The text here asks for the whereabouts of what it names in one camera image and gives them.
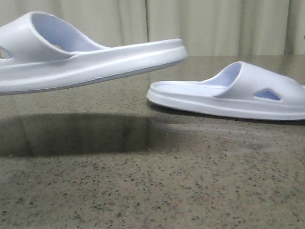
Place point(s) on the light blue slipper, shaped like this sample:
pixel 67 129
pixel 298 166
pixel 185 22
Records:
pixel 46 53
pixel 240 90

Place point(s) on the pale green curtain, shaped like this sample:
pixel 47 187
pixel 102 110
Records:
pixel 207 27

